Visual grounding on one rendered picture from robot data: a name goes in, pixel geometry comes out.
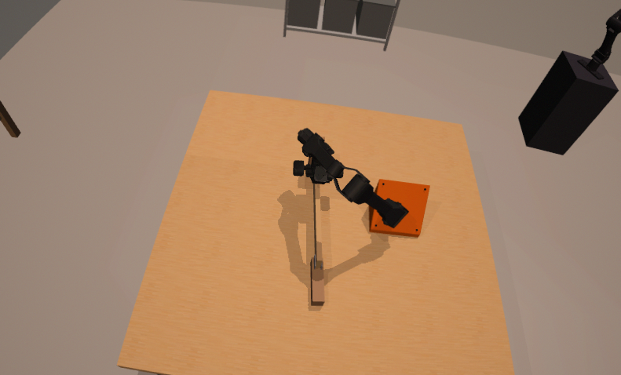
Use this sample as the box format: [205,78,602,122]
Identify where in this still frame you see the long brown wooden rail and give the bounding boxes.
[313,183,323,268]

